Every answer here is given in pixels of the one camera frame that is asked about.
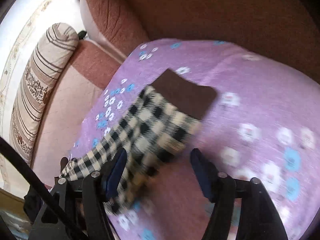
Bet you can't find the black cream checkered jacket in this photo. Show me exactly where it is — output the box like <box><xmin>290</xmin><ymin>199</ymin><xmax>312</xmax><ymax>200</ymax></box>
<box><xmin>60</xmin><ymin>69</ymin><xmax>217</xmax><ymax>215</ymax></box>

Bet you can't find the purple floral bed sheet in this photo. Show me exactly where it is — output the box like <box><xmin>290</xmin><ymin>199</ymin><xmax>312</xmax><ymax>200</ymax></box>
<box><xmin>70</xmin><ymin>39</ymin><xmax>319</xmax><ymax>239</ymax></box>

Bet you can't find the striped beige bolster pillow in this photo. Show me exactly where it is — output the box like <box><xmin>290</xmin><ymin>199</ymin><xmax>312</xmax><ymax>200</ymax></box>
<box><xmin>9</xmin><ymin>23</ymin><xmax>79</xmax><ymax>165</ymax></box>

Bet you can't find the black cable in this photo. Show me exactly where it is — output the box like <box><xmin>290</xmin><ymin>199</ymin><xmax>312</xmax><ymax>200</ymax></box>
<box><xmin>0</xmin><ymin>136</ymin><xmax>87</xmax><ymax>240</ymax></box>

